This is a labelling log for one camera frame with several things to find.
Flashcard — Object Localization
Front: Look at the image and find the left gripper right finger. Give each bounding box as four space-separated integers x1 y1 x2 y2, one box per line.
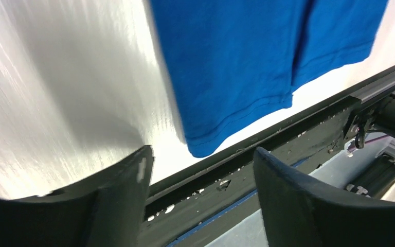
253 147 395 246

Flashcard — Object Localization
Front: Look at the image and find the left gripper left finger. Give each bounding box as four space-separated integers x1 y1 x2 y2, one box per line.
0 146 154 246

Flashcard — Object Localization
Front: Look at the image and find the blue t shirt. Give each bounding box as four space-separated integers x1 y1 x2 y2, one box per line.
150 1 387 158

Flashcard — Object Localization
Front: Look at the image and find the aluminium frame rail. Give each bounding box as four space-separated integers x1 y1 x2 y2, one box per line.
208 134 395 246

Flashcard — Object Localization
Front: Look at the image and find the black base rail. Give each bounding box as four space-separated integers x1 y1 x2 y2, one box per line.
138 66 395 246

